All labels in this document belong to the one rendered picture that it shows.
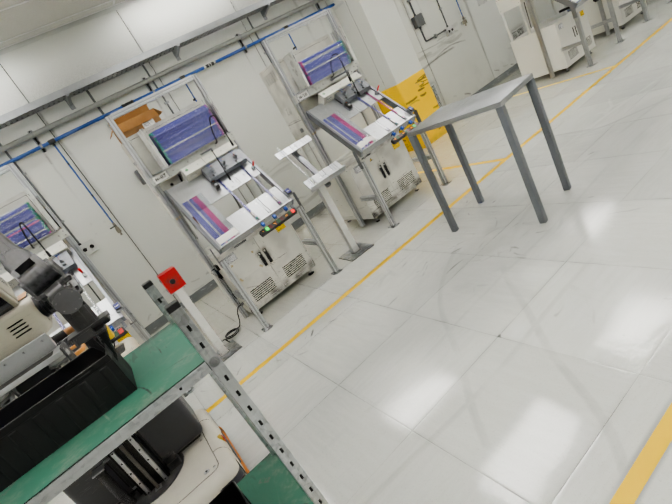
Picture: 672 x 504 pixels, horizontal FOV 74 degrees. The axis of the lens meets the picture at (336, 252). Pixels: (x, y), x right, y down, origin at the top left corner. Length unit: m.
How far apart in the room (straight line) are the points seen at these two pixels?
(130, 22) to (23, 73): 1.14
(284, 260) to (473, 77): 5.05
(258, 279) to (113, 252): 1.92
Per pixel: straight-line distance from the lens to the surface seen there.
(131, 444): 2.16
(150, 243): 5.17
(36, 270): 1.21
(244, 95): 5.62
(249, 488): 1.70
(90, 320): 1.22
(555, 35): 6.69
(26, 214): 3.63
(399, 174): 4.45
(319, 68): 4.33
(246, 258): 3.68
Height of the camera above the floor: 1.33
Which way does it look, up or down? 19 degrees down
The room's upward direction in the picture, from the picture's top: 30 degrees counter-clockwise
